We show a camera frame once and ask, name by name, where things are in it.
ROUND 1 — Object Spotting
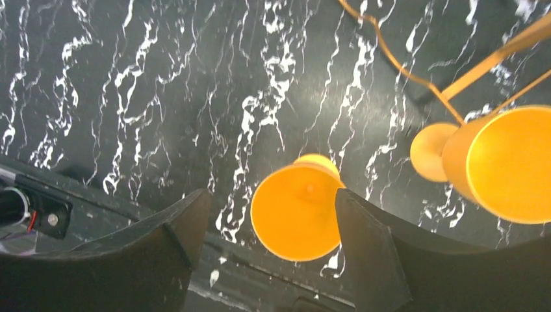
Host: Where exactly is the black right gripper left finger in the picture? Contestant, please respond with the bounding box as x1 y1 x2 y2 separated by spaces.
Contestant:
1 189 211 311

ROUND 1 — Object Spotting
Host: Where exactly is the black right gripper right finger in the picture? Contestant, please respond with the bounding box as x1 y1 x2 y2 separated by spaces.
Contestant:
335 188 550 311

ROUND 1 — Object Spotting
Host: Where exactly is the orange plastic goblet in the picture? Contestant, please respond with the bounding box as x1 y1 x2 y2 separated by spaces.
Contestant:
250 154 345 262
410 105 550 224

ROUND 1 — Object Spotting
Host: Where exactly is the gold wire glass rack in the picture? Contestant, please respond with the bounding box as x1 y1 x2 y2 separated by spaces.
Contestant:
342 1 550 114

